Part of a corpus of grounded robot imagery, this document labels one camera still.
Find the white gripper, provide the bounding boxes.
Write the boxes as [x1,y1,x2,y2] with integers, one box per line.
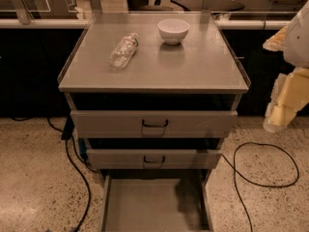
[263,2,309,132]

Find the clear plastic water bottle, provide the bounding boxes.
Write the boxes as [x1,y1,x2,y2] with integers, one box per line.
[109,33,139,69]

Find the grey drawer cabinet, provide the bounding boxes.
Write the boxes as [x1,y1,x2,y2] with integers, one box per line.
[57,11,252,232]

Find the grey bottom drawer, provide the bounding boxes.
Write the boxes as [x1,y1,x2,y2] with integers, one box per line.
[98,171,213,232]

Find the grey drawer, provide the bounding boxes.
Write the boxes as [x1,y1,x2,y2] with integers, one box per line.
[87,149,221,169]
[70,110,238,138]
[98,171,213,232]

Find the grey top drawer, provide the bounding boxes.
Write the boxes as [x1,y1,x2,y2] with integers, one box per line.
[70,110,238,138]

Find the grey middle drawer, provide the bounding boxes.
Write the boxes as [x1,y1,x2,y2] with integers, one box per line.
[87,149,221,169]

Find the white ceramic bowl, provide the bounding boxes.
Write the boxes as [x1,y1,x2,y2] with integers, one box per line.
[157,18,190,45]

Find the black power adapter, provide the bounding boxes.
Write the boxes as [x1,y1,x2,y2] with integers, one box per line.
[61,116,74,140]

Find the black cable on right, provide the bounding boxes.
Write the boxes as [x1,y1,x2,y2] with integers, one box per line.
[220,141,301,232]

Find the black cable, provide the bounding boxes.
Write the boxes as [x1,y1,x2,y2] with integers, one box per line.
[9,115,98,232]
[220,141,301,232]

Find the black cable on left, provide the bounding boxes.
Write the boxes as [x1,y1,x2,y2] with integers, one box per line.
[9,115,98,232]

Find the white horizontal rail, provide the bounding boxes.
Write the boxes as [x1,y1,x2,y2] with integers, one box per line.
[0,19,289,30]

